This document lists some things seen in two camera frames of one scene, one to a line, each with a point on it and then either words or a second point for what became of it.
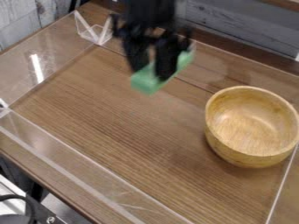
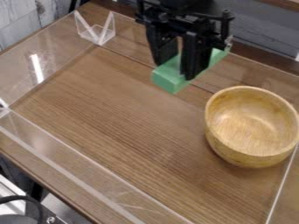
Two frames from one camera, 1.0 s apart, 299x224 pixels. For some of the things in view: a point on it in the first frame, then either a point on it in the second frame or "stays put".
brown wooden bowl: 250,125 stays put
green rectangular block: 144,80 to 165,77
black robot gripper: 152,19 to 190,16
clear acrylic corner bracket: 96,33 stays put
